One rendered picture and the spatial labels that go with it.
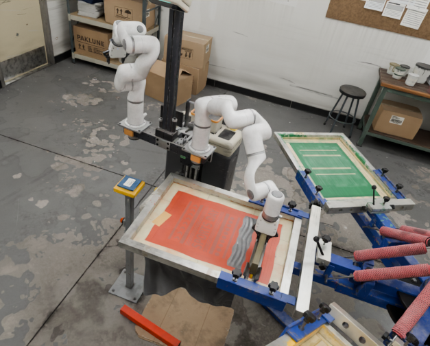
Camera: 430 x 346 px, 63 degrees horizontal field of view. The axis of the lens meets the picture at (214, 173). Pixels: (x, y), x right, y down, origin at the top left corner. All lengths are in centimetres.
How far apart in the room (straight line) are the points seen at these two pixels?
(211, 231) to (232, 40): 393
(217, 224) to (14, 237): 183
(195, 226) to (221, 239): 15
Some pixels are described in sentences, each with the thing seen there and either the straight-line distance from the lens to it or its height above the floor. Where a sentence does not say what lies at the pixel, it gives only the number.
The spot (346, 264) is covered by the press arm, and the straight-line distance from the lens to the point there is 179.
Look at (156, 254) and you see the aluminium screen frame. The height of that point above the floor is 99.
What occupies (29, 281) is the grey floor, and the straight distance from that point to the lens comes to 289.
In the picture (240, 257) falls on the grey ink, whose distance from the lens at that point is 173.
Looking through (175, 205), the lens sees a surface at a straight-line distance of 192.
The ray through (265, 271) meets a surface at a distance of 171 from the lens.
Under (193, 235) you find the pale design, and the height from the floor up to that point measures 96.
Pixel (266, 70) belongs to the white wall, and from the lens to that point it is 539.
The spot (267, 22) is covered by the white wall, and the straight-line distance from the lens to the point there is 523.
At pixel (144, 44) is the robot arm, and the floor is 167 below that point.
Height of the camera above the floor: 226
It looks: 37 degrees down
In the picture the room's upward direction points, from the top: 10 degrees clockwise
